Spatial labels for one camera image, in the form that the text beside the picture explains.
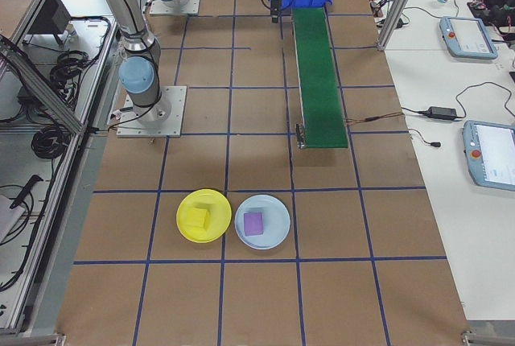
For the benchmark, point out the yellow foam block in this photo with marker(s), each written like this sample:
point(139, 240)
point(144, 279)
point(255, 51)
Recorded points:
point(197, 218)

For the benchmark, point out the purple foam block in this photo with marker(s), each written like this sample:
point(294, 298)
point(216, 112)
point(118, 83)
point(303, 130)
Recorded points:
point(254, 224)

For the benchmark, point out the black monitor box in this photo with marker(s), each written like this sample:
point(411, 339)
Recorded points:
point(50, 16)

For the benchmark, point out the blue grey teach pendant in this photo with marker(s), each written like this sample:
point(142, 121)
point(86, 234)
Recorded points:
point(491, 157)
point(468, 38)

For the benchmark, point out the light blue plate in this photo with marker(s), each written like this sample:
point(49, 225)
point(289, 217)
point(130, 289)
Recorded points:
point(277, 221)

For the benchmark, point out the aluminium profile post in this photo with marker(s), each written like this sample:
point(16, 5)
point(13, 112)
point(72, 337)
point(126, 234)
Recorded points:
point(398, 4)

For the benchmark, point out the yellow plate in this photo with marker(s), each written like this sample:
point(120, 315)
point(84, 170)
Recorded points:
point(219, 209)

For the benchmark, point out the black hand tool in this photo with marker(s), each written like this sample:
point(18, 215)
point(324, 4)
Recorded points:
point(26, 191)

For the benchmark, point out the green conveyor belt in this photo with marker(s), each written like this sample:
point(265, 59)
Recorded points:
point(322, 92)

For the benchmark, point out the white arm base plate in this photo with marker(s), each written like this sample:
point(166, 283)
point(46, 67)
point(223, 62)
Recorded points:
point(195, 0)
point(175, 120)

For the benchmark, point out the metal V-shaped frame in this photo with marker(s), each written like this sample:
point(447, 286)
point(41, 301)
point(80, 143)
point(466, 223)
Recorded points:
point(48, 96)

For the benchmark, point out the white side table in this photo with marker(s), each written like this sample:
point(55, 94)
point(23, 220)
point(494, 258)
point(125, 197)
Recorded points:
point(442, 221)

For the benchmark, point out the black power brick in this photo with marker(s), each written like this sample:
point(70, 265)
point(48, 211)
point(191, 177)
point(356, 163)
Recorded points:
point(442, 112)

